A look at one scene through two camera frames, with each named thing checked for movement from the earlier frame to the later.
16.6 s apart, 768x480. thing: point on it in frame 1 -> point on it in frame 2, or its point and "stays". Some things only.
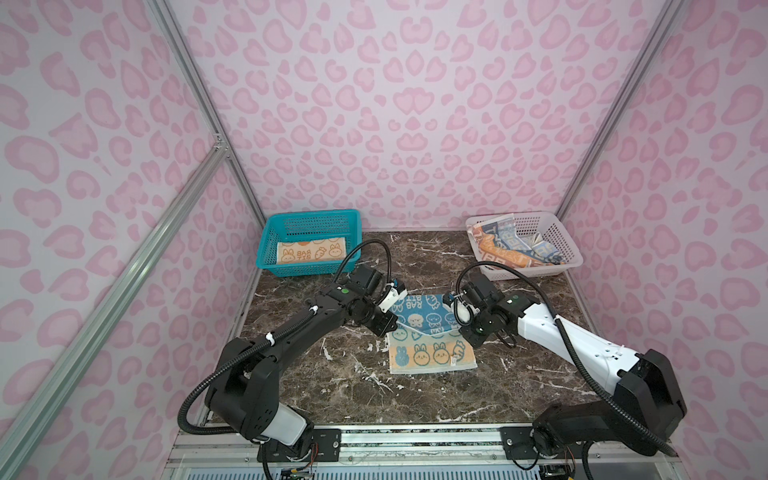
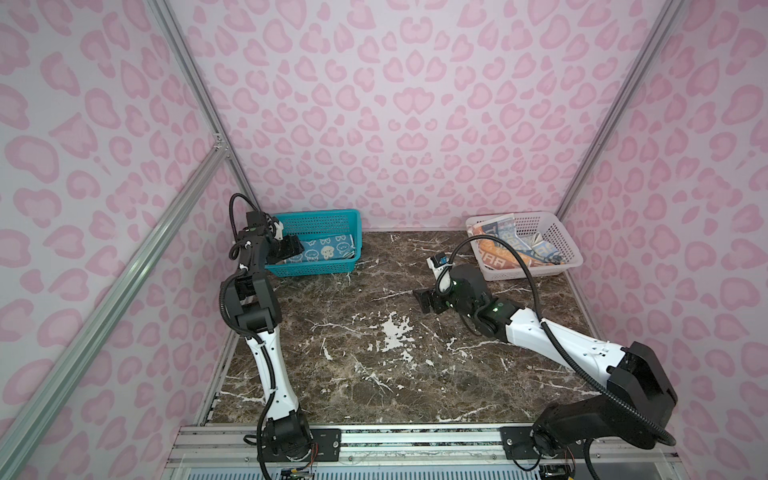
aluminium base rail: x=412 y=452 stays
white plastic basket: x=537 y=243 stays
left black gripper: x=388 y=323 -> x=291 y=247
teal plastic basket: x=310 y=243 stays
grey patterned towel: x=498 y=244 stays
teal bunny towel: x=427 y=338 -> x=326 y=249
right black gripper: x=474 y=340 -> x=424 y=302
